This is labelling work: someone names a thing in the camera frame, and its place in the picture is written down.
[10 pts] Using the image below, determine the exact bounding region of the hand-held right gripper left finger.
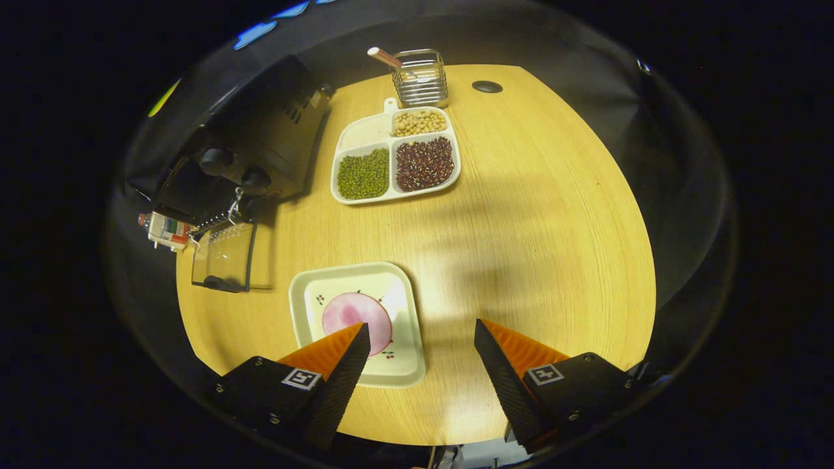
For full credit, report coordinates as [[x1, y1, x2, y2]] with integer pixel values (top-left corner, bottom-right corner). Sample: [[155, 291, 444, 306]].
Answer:
[[210, 322, 372, 453]]

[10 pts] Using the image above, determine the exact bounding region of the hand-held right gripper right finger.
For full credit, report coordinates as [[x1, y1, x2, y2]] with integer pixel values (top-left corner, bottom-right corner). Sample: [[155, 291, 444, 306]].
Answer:
[[474, 318, 652, 455]]

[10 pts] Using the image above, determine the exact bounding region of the pink ham slice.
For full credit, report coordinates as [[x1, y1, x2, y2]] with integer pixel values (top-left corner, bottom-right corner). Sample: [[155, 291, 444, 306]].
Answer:
[[321, 292, 393, 358]]

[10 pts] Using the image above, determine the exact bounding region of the cream square plate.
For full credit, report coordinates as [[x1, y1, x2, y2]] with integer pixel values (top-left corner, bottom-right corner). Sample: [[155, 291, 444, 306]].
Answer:
[[289, 262, 427, 389]]

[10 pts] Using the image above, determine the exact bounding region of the black electric oven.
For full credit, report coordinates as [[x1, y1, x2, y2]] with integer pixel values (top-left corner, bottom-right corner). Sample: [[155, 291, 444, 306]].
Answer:
[[127, 55, 333, 294]]

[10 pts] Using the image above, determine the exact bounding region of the metal oven rack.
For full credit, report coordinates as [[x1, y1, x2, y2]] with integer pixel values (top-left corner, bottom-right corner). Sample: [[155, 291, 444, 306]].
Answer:
[[192, 188, 256, 236]]

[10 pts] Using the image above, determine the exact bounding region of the pile of green mung beans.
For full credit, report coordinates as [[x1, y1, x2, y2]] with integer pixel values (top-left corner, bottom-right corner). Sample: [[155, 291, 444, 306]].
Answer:
[[337, 148, 390, 200]]

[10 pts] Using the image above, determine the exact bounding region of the pile of red beans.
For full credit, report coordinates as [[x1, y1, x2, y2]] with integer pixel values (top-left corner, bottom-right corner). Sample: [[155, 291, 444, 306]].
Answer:
[[395, 136, 455, 192]]

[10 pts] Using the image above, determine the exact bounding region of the white divided tray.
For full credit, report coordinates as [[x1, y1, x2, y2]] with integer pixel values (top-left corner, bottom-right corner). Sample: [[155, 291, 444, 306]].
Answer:
[[330, 98, 462, 206]]

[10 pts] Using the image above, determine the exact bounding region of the pile of soybeans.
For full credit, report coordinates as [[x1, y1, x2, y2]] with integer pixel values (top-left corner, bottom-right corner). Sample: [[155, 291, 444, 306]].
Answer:
[[392, 109, 448, 137]]

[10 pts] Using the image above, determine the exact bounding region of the pink striped stick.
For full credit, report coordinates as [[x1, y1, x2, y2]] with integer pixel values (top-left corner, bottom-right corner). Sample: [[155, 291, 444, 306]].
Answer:
[[367, 47, 405, 71]]

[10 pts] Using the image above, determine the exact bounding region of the metal wire cutlery holder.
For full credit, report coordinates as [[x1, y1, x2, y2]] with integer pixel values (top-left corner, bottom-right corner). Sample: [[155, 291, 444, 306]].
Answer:
[[390, 49, 449, 109]]

